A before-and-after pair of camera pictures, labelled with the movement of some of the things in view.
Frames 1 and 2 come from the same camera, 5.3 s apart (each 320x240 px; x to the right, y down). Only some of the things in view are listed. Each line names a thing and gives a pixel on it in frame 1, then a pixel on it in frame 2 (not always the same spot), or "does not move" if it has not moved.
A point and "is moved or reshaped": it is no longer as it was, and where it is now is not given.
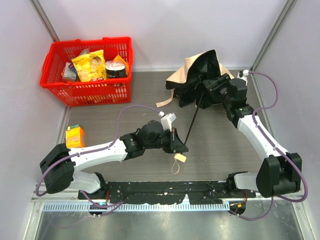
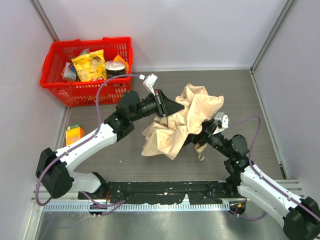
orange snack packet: x=119 y=59 does not move
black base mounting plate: x=167 y=192 does not move
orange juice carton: x=75 y=136 does not move
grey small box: x=69 y=72 does not move
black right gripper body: x=215 y=83 -> x=207 y=130
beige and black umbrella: x=186 y=82 is moved or reshaped
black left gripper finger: x=178 y=146 -> x=164 y=106
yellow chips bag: x=90 y=67 does not move
